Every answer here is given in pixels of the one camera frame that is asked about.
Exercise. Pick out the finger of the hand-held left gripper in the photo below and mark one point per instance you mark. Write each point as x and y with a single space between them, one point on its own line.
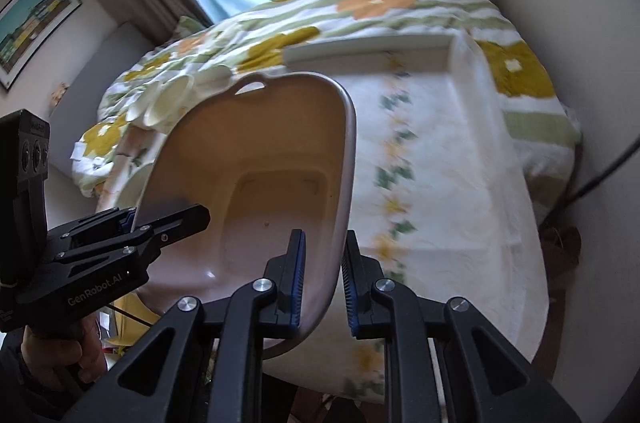
100 220
180 223

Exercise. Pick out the green striped pillow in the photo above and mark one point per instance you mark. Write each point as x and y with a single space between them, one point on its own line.
187 25

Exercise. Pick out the framed wall picture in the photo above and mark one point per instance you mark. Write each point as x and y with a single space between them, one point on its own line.
30 28

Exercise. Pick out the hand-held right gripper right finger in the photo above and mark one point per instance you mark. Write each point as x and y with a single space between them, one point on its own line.
350 288

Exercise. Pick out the grey headboard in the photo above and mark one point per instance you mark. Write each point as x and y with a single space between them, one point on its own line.
100 68

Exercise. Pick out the black floor lamp stand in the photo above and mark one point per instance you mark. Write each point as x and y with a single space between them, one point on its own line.
602 178

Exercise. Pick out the person's left hand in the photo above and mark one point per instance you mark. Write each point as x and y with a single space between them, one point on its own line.
45 358

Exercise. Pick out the small wall ornament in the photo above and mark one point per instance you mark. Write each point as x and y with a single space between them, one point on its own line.
60 93

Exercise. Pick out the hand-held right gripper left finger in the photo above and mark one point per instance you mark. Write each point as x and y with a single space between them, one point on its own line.
296 283

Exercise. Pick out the pink square bowl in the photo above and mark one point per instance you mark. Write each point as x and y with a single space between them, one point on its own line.
260 143

